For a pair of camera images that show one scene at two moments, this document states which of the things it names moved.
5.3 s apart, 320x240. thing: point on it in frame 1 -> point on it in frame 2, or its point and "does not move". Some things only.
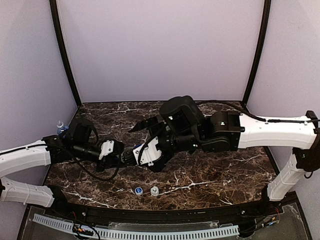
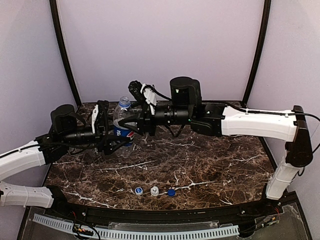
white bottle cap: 154,191 does not move
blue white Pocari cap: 138,191 does not move
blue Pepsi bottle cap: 136,146 -> 171,192
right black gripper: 158,126 -> 146,120
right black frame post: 266,20 does not move
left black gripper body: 116,153 -> 102,131
